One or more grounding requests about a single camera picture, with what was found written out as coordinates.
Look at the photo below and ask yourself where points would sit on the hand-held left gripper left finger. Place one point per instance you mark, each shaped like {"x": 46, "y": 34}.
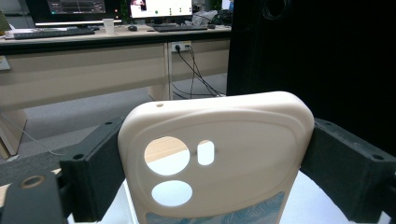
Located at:
{"x": 90, "y": 174}

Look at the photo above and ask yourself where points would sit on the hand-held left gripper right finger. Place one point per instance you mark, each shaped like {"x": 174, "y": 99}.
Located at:
{"x": 348, "y": 174}

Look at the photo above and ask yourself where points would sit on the beige illustrated phone case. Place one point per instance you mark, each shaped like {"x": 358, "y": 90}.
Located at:
{"x": 243, "y": 155}

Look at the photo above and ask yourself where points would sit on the beige office desk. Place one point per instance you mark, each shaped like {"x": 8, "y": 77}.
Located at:
{"x": 81, "y": 71}

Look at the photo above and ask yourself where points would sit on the black curtain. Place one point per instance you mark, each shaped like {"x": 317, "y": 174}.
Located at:
{"x": 311, "y": 46}

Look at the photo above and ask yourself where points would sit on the long black keyboard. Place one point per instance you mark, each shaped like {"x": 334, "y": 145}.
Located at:
{"x": 53, "y": 33}

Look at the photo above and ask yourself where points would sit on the white paper cup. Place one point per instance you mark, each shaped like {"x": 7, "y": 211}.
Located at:
{"x": 108, "y": 26}

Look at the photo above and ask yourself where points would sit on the black computer mouse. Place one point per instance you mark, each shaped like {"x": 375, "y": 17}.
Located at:
{"x": 132, "y": 28}

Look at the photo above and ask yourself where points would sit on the white power outlet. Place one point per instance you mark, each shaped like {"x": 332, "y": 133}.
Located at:
{"x": 181, "y": 46}

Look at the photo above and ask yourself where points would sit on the dark screen monitor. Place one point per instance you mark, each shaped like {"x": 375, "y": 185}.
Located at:
{"x": 77, "y": 9}

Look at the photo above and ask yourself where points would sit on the short black keyboard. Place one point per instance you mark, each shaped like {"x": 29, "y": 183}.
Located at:
{"x": 180, "y": 28}

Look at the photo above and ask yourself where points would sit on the bright screen monitor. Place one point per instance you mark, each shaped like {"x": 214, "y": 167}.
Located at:
{"x": 160, "y": 7}

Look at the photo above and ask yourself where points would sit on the clear plastic bag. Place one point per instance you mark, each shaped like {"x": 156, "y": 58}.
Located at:
{"x": 204, "y": 17}

